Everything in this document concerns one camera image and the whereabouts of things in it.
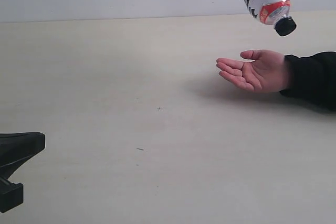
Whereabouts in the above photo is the black sleeved forearm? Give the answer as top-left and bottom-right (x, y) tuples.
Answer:
(280, 51), (335, 111)

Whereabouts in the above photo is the person's open hand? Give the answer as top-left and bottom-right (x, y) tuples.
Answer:
(216, 50), (291, 93)

